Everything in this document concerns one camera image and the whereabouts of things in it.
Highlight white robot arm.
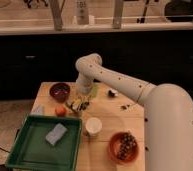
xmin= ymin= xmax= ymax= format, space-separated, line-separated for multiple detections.
xmin=75 ymin=53 xmax=193 ymax=171

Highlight white paper cup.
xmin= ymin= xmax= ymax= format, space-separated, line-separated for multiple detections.
xmin=85 ymin=117 xmax=102 ymax=136

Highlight dark red bowl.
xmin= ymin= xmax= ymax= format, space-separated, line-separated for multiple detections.
xmin=49 ymin=82 xmax=70 ymax=103

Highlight orange fruit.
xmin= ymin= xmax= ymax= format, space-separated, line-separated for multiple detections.
xmin=55 ymin=105 xmax=67 ymax=117

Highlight metal fork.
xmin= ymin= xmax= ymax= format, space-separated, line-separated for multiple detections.
xmin=120 ymin=103 xmax=136 ymax=110

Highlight grey blue sponge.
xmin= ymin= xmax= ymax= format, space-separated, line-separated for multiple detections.
xmin=45 ymin=124 xmax=67 ymax=146

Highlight orange bowl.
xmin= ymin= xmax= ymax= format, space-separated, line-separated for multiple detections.
xmin=107 ymin=132 xmax=139 ymax=165

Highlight bunch of dark grapes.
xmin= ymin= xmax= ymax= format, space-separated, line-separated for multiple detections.
xmin=117 ymin=132 xmax=137 ymax=160

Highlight green plastic tray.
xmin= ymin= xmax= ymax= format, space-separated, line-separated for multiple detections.
xmin=5 ymin=115 xmax=82 ymax=171

